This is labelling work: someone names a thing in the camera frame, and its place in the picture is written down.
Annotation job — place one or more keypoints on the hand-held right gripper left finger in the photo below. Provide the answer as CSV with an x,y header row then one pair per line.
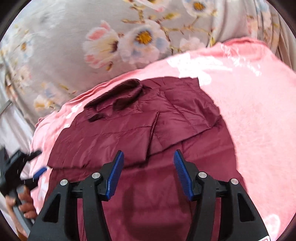
x,y
113,176

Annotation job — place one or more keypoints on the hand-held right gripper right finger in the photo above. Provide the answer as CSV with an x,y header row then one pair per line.
x,y
183,176

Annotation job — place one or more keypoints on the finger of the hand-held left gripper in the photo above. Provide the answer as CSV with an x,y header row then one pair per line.
x,y
32,155
40,172

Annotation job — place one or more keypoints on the maroon puffer jacket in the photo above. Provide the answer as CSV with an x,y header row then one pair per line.
x,y
129,129

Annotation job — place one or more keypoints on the person's left hand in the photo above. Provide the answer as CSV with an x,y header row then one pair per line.
x,y
26,202

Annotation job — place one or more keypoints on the pink printed blanket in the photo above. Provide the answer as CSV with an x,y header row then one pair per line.
x,y
254,111

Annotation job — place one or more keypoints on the grey floral bedsheet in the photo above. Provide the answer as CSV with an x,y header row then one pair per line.
x,y
76,46

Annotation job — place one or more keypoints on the beige curtain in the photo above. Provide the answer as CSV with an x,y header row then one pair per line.
x,y
284,48

